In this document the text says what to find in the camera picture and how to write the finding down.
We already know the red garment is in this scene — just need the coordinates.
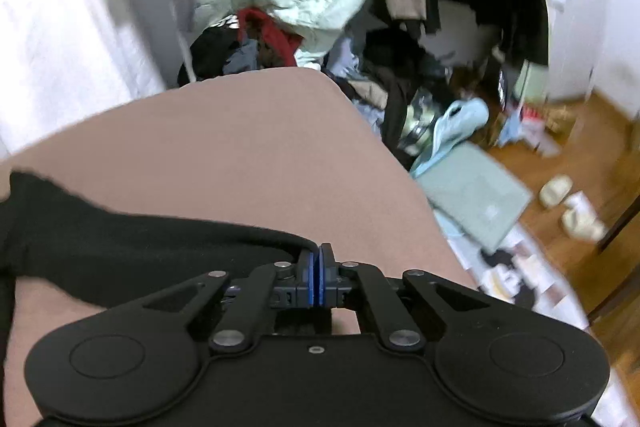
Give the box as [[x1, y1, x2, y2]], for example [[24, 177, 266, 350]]
[[237, 7, 305, 68]]

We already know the pile of dark clothes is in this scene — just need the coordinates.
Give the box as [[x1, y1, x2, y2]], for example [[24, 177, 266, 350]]
[[177, 14, 453, 168]]

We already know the heap of small boxes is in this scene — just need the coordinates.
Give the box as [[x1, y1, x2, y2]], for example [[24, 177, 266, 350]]
[[495, 97, 577, 156]]

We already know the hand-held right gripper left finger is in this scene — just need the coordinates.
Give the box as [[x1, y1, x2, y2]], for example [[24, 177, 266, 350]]
[[117, 244, 317, 354]]

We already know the printed floor mat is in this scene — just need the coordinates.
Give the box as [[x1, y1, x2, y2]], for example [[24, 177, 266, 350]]
[[440, 212, 592, 331]]

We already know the light blue garment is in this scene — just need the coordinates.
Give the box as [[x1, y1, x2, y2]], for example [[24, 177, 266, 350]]
[[410, 99, 491, 178]]

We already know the grey-green folded cloth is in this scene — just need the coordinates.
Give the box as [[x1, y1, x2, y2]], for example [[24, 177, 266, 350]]
[[417, 142, 534, 254]]

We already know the black garment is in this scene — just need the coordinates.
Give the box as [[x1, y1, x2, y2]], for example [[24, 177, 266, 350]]
[[0, 171, 315, 310]]

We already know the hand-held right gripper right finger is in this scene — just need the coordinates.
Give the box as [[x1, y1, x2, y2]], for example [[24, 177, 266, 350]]
[[317, 243, 502, 352]]

